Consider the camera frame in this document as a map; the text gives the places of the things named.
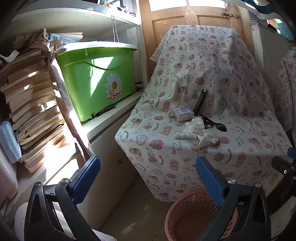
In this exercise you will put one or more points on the bear printed bed sheet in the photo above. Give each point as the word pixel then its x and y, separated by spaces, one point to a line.
pixel 208 76

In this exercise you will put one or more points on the colourful tissue packet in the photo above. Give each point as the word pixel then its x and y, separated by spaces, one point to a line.
pixel 181 111

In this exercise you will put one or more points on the green plastic tub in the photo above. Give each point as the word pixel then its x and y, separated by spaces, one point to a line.
pixel 97 78

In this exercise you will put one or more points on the white tissue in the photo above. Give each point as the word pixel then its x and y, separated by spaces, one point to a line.
pixel 207 139
pixel 192 129

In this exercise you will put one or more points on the blue lidded plastic box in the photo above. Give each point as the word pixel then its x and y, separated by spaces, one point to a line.
pixel 9 141

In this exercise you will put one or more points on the white pink printed cloth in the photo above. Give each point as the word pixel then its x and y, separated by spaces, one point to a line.
pixel 19 222

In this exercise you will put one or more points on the white shelf unit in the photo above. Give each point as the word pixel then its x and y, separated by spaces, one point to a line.
pixel 69 20

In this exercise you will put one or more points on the pink plastic basket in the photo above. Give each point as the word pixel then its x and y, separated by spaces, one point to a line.
pixel 185 220

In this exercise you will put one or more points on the wooden door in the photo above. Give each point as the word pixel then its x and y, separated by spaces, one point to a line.
pixel 161 30

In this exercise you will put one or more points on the beige cloth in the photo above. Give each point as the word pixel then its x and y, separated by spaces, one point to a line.
pixel 34 41

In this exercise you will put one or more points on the pink patterned tablecloth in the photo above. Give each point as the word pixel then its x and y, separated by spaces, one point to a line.
pixel 285 92

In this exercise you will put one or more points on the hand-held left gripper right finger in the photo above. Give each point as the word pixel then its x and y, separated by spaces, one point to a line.
pixel 210 178

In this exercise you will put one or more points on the white cabinet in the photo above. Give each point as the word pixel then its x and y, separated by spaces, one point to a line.
pixel 108 160

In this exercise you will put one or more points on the blue striped cloth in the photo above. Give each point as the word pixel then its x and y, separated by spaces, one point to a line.
pixel 263 9

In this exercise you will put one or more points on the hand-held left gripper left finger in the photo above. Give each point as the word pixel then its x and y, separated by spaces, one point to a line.
pixel 86 176

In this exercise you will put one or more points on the black comb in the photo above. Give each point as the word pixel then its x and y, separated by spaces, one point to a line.
pixel 200 102

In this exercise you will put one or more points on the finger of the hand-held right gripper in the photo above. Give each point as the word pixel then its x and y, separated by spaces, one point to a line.
pixel 291 153
pixel 283 168

